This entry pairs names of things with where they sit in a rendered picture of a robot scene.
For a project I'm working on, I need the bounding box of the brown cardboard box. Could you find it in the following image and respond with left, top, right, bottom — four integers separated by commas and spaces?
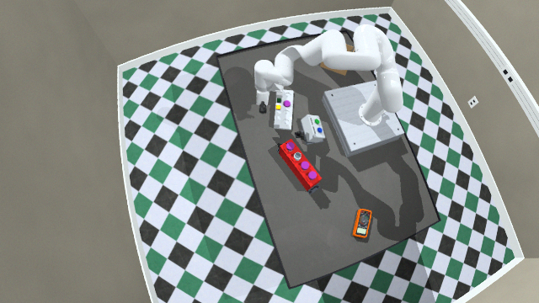
320, 45, 353, 75

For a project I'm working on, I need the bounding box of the orange digital multimeter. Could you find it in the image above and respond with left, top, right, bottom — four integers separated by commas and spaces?
353, 209, 372, 238

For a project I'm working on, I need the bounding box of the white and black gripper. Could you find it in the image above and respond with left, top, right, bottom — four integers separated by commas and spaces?
256, 88, 270, 114

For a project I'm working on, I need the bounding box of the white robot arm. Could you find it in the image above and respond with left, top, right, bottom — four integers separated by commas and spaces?
254, 24, 403, 126

